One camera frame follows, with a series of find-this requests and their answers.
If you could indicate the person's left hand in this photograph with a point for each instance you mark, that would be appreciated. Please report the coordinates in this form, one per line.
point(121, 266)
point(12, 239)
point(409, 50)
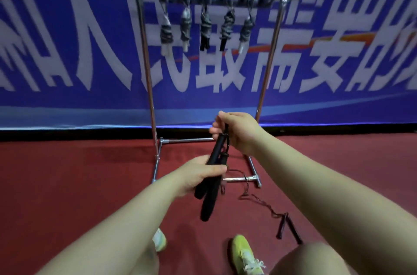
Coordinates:
point(192, 174)

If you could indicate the person's right hand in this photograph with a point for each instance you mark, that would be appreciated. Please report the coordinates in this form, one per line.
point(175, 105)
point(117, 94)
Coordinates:
point(241, 131)

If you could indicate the person's right fingers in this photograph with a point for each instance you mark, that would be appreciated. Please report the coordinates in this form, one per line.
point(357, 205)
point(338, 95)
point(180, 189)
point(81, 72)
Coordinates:
point(219, 128)

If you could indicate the person's left thumb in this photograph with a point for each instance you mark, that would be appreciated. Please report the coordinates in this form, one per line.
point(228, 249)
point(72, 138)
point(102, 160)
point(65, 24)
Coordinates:
point(216, 170)

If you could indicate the person's right forearm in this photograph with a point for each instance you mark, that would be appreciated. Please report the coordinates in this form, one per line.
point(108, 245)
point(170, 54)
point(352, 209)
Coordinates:
point(325, 203)

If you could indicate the person's left forearm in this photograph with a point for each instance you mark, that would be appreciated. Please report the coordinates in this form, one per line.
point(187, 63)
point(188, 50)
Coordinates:
point(123, 222)

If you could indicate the person's right yellow-green shoe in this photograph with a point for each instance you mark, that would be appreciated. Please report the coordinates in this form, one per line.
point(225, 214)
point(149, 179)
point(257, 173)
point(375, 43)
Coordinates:
point(244, 255)

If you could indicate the person's yellow-green shoe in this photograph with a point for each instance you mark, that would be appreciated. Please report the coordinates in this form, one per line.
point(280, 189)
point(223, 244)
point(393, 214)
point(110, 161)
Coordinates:
point(160, 239)
point(244, 255)

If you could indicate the person's left yellow-green shoe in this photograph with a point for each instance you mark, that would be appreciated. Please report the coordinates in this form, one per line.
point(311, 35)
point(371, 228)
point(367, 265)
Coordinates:
point(160, 239)

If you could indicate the silver metal hanging rack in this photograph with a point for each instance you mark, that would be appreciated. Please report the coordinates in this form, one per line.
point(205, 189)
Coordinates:
point(146, 66)

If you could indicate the person's left leg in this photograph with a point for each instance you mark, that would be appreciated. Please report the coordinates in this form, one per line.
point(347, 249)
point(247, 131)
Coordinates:
point(146, 261)

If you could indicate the person's leg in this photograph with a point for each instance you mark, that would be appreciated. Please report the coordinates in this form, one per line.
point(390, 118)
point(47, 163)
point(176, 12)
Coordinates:
point(146, 261)
point(309, 261)

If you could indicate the person's right leg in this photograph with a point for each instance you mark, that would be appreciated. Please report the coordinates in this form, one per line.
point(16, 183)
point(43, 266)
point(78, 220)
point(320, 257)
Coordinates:
point(309, 261)

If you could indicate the blue banner with white print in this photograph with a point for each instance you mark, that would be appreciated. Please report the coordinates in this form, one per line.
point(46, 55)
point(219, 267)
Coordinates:
point(65, 40)

